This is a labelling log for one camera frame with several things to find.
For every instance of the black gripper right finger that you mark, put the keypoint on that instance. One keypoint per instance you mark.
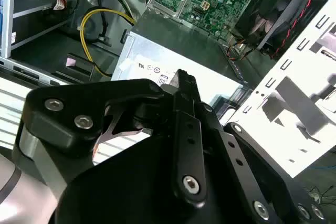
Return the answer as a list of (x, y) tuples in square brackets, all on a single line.
[(262, 182)]

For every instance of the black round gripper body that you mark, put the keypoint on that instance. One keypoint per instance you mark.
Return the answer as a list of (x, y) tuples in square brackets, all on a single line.
[(126, 187)]

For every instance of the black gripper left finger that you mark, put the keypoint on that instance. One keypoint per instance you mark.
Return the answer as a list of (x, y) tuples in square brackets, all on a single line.
[(65, 98)]

